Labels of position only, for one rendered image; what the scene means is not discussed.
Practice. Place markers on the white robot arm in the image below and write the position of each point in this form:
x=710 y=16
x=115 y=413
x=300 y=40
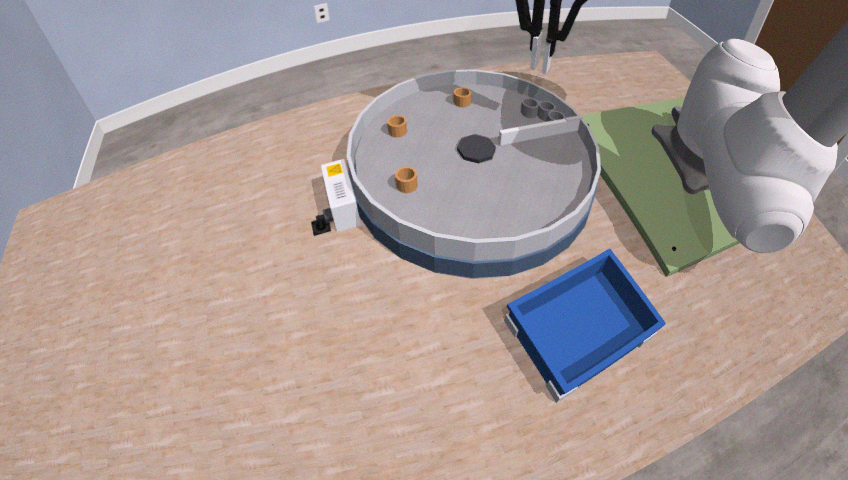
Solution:
x=768 y=161

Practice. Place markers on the blue crate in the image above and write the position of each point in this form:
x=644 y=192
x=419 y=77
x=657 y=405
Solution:
x=581 y=318

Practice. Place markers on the bronze bushing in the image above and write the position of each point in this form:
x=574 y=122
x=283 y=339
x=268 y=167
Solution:
x=403 y=184
x=465 y=99
x=397 y=126

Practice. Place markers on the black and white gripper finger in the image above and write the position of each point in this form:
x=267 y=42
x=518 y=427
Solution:
x=553 y=33
x=533 y=28

